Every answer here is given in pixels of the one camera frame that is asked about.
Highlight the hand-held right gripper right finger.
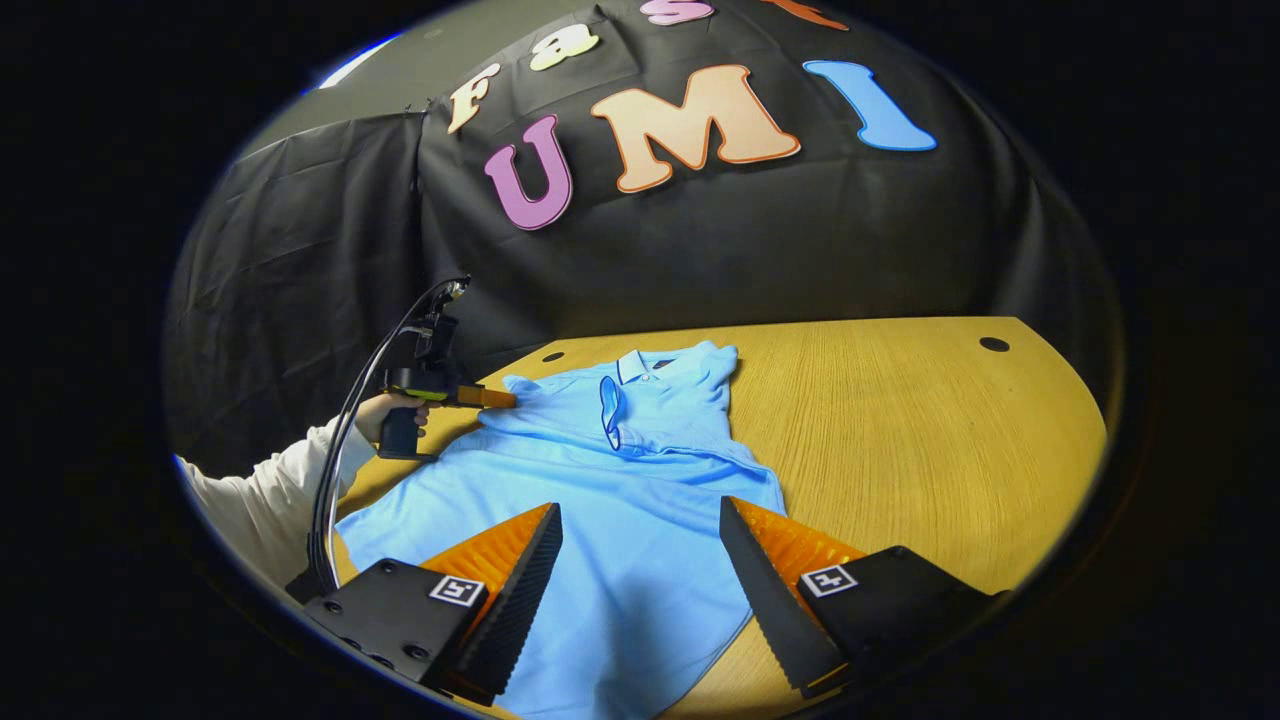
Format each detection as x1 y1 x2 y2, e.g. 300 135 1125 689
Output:
718 495 1011 701

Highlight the black backdrop cloth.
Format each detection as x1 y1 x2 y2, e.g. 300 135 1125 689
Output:
165 0 1126 471

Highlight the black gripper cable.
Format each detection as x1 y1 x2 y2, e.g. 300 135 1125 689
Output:
303 280 466 601

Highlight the light blue T-shirt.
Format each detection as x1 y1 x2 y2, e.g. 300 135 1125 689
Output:
335 340 788 720

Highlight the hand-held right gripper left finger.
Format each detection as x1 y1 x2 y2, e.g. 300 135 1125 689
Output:
300 502 564 706

